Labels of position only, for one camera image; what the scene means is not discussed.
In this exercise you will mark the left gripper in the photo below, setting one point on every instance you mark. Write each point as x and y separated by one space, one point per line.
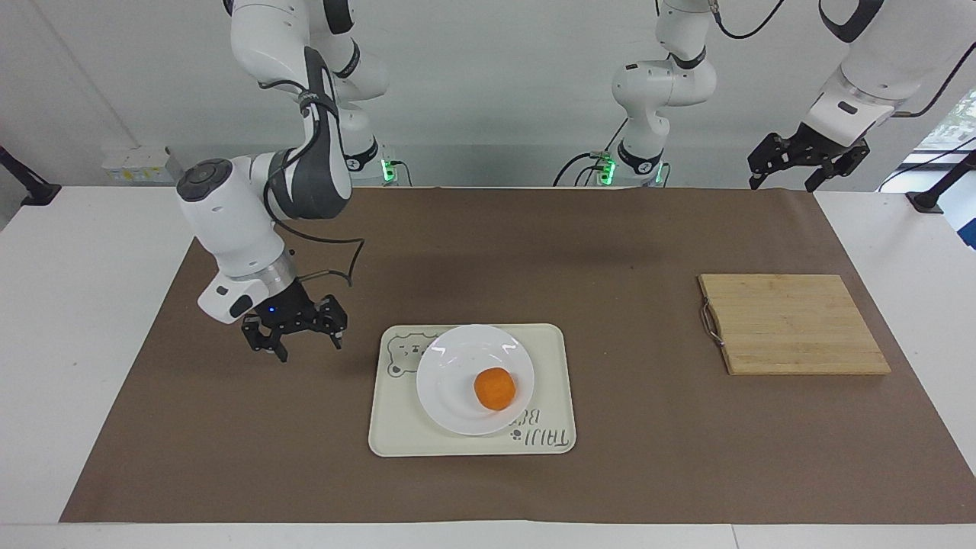
823 143

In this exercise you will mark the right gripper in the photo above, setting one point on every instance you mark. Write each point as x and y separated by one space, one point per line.
291 311

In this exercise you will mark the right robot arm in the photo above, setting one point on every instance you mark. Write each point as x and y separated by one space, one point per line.
229 221

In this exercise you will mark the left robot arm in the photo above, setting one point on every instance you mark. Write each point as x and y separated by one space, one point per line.
877 53

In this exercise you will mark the white round plate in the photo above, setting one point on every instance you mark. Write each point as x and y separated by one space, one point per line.
457 374

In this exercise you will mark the orange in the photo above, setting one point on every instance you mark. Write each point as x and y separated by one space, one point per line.
495 388

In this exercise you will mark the black stand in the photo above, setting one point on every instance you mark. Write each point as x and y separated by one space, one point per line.
34 191
934 197

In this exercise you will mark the cream printed tray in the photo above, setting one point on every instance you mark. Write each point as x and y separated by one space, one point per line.
396 427

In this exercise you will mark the wooden cutting board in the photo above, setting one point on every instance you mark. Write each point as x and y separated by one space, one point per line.
793 324

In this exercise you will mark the white power strip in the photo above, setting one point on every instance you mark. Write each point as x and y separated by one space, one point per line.
137 164

